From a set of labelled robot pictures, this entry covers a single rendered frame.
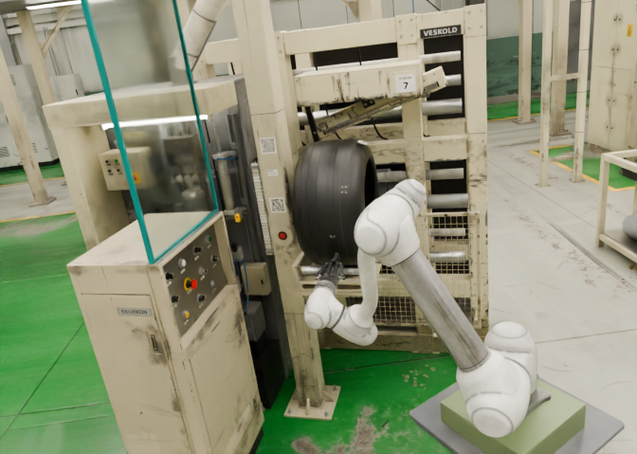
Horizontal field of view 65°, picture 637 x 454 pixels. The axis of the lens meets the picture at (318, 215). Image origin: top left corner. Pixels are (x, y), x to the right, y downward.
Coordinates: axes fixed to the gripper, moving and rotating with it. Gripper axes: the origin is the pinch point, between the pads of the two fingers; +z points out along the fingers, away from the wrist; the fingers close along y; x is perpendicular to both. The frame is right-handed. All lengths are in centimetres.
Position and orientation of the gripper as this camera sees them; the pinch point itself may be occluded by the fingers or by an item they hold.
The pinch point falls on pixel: (336, 260)
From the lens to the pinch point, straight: 219.8
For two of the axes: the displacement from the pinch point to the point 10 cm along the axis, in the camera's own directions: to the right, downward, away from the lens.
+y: -9.6, 0.3, 2.7
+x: 1.6, 8.8, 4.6
